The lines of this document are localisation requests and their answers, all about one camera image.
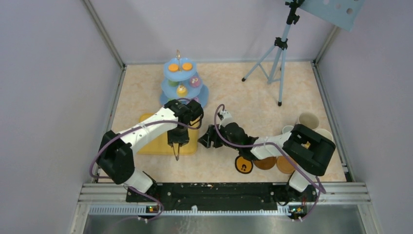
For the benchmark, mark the purple donut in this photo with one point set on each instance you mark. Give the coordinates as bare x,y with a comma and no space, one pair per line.
196,99

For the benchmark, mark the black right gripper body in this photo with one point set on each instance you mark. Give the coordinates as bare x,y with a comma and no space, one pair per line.
237,148

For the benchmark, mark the cream cup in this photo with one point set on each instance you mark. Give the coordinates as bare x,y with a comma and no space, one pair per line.
309,120
325,133

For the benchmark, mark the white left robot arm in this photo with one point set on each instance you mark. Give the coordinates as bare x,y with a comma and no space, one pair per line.
116,153

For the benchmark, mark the light blue tripod stand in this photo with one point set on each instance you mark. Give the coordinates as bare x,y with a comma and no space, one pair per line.
277,71

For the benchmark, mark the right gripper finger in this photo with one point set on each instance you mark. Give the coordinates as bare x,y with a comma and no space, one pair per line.
211,131
206,141

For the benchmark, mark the grey mug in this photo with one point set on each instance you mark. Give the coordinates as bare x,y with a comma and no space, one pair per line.
287,129

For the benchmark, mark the blue three-tier cake stand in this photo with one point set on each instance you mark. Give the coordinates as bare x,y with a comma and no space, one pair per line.
169,93

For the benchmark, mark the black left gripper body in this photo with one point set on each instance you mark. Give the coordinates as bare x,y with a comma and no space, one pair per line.
178,135

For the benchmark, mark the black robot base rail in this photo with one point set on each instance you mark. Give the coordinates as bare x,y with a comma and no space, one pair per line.
266,191

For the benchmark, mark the cream cup rear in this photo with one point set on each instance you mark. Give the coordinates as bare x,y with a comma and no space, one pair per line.
309,120

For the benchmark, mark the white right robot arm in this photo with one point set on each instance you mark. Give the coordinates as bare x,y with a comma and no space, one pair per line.
306,150

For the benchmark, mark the light brown wooden coaster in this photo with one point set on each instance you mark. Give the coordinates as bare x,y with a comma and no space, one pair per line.
284,166

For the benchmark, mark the yellow serving tray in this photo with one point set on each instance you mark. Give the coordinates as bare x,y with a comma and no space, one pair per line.
159,146

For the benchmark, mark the light blue perforated panel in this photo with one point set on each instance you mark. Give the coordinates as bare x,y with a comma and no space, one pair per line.
340,13

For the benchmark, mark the yellow cupcake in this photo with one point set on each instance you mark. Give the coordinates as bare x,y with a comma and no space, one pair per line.
181,91

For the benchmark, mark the black and yellow round coaster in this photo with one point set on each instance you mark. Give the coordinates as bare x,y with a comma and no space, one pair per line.
243,166

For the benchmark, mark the dark brown wooden saucer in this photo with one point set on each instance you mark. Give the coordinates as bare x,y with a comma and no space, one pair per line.
265,164

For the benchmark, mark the cream cup front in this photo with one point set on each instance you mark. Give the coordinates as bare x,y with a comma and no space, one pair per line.
325,133

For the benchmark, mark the green cupcake with topping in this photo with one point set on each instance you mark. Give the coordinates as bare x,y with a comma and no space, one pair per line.
173,83

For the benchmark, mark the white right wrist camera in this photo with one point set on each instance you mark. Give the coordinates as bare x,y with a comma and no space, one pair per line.
225,118

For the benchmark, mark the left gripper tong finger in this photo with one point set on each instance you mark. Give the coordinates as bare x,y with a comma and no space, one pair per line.
174,151
178,152

